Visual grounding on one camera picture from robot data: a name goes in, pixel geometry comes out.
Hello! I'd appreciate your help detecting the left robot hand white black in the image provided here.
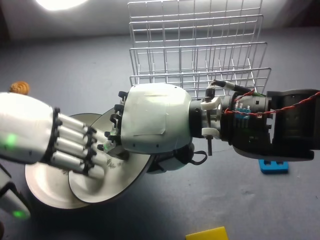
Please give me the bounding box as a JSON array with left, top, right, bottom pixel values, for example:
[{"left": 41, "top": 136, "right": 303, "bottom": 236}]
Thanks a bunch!
[{"left": 0, "top": 91, "right": 106, "bottom": 221}]

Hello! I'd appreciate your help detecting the white plate dark rim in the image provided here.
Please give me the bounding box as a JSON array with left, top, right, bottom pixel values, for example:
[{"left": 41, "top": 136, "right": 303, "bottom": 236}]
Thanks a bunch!
[
  {"left": 24, "top": 113, "right": 108, "bottom": 210},
  {"left": 67, "top": 106, "right": 155, "bottom": 204}
]

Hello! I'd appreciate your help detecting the orange swirl cookie toy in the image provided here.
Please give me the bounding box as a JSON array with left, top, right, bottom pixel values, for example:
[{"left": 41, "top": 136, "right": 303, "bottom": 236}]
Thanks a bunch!
[{"left": 9, "top": 81, "right": 31, "bottom": 96}]

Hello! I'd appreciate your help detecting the yellow rectangular block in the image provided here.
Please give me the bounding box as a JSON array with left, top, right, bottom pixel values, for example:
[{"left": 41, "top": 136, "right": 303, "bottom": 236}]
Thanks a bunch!
[{"left": 185, "top": 226, "right": 230, "bottom": 240}]

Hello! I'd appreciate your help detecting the blue block with two holes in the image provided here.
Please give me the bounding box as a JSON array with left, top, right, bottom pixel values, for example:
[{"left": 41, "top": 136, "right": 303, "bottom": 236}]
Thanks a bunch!
[{"left": 258, "top": 159, "right": 290, "bottom": 175}]

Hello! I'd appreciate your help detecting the silver wire plate shelf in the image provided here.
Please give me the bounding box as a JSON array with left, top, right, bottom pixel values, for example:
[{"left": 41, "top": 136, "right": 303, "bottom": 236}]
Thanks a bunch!
[{"left": 127, "top": 0, "right": 273, "bottom": 101}]

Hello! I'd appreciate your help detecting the right arm red twisted wire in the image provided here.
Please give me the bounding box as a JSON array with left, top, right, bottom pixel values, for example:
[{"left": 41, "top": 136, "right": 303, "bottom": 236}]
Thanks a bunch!
[{"left": 224, "top": 90, "right": 320, "bottom": 118}]

